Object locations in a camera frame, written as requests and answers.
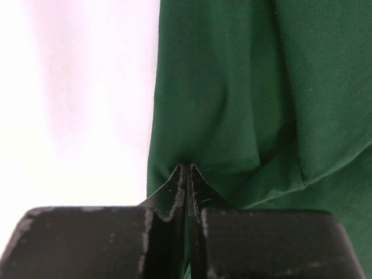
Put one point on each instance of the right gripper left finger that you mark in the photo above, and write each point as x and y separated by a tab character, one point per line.
144	241

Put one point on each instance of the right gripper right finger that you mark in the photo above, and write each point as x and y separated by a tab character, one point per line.
228	243

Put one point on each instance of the green t shirt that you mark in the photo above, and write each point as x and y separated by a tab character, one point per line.
272	101

